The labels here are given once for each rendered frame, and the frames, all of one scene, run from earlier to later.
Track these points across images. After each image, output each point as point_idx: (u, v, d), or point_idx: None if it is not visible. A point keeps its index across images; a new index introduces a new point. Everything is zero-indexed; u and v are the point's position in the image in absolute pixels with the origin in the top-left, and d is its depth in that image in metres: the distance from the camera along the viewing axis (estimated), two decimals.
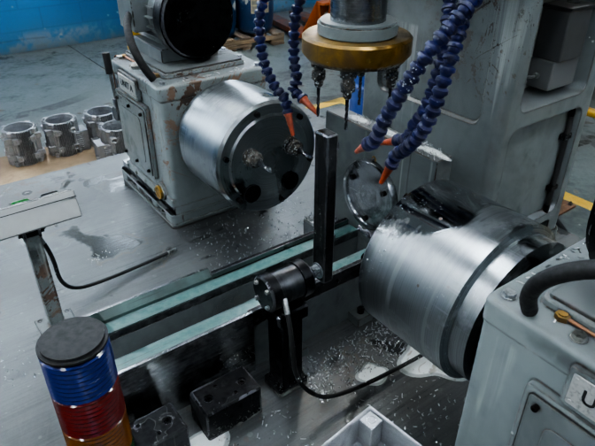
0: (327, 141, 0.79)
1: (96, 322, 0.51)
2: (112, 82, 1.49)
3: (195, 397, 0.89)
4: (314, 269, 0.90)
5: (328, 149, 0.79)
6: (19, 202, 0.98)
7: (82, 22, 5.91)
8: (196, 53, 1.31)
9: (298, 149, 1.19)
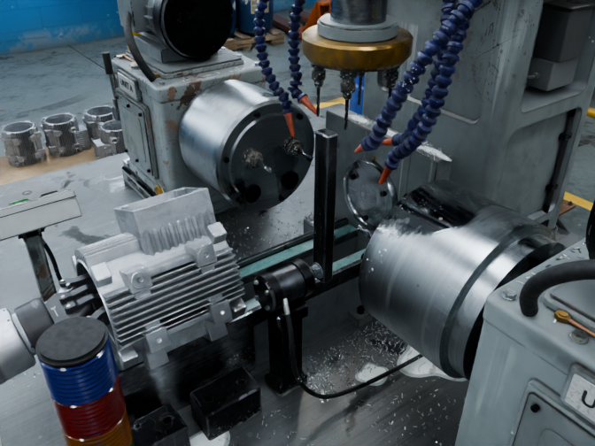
0: (327, 141, 0.79)
1: (96, 322, 0.51)
2: (112, 82, 1.49)
3: (195, 397, 0.89)
4: (314, 269, 0.90)
5: (328, 149, 0.79)
6: (19, 202, 0.98)
7: (82, 22, 5.91)
8: (196, 53, 1.31)
9: (298, 149, 1.19)
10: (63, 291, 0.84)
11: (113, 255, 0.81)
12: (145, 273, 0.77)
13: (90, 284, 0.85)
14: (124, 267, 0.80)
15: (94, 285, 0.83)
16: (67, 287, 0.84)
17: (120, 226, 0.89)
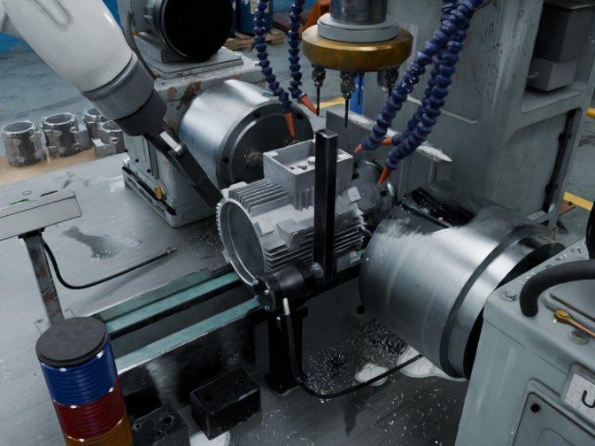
0: (327, 141, 0.79)
1: (96, 322, 0.51)
2: None
3: (195, 397, 0.89)
4: (314, 269, 0.90)
5: (328, 149, 0.79)
6: (19, 202, 0.98)
7: None
8: (196, 53, 1.31)
9: None
10: None
11: (271, 207, 0.93)
12: (302, 234, 0.91)
13: None
14: (281, 221, 0.93)
15: None
16: None
17: (266, 170, 0.99)
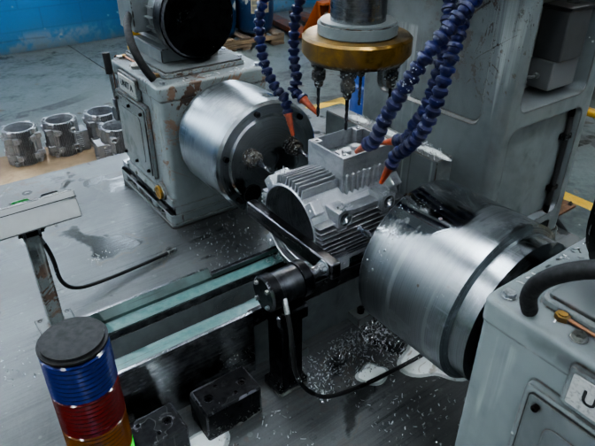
0: (248, 203, 1.07)
1: (96, 322, 0.51)
2: (112, 82, 1.49)
3: (195, 397, 0.89)
4: (320, 266, 0.91)
5: (252, 204, 1.06)
6: (19, 202, 0.98)
7: (82, 22, 5.91)
8: (196, 53, 1.31)
9: (298, 149, 1.19)
10: None
11: (320, 190, 0.98)
12: None
13: None
14: (329, 203, 0.98)
15: None
16: None
17: (312, 156, 1.04)
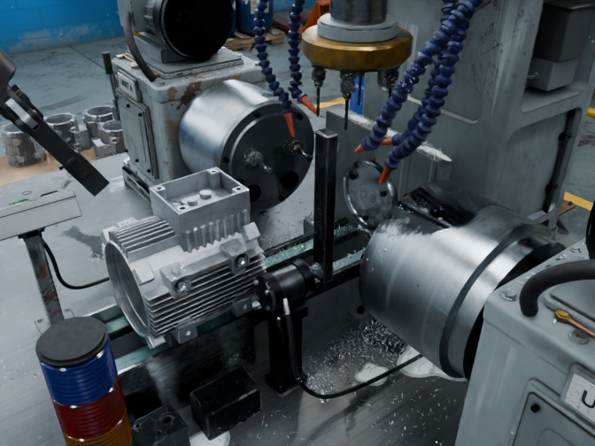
0: (327, 141, 0.79)
1: (96, 322, 0.51)
2: (112, 82, 1.49)
3: (195, 397, 0.89)
4: (314, 269, 0.90)
5: (328, 149, 0.79)
6: (19, 202, 0.98)
7: (82, 22, 5.91)
8: (196, 53, 1.31)
9: (298, 149, 1.19)
10: None
11: (153, 250, 0.83)
12: None
13: None
14: (165, 266, 0.82)
15: None
16: None
17: (154, 206, 0.89)
